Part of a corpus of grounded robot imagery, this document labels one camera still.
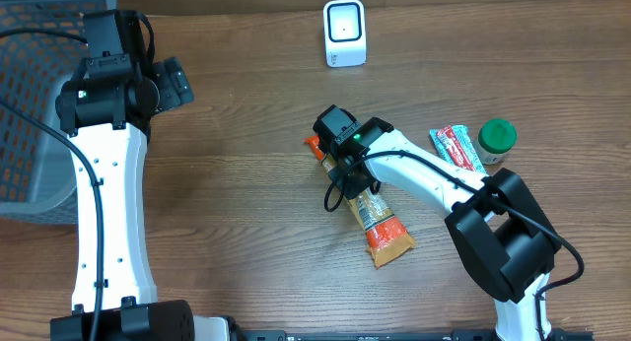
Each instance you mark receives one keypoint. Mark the teal wet wipes pack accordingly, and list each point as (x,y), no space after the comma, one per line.
(462,135)

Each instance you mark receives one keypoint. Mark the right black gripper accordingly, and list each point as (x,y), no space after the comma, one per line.
(358,187)

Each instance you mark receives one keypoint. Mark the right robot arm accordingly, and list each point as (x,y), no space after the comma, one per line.
(504,240)

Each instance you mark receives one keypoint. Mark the white barcode scanner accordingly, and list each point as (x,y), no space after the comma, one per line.
(345,34)

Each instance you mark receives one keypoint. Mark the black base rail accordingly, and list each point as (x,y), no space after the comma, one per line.
(455,335)

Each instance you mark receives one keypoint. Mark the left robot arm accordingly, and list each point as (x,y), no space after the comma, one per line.
(105,111)

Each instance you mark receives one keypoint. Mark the red cracker sleeve package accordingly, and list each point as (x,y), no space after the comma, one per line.
(387,237)

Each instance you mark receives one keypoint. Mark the thin red snack stick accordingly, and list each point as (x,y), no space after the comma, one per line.
(448,138)

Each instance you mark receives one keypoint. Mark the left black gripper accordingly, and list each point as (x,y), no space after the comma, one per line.
(176,81)

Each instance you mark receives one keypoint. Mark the grey plastic mesh basket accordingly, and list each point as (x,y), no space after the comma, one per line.
(40,49)

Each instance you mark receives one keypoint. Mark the green lid jar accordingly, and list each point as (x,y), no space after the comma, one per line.
(494,140)

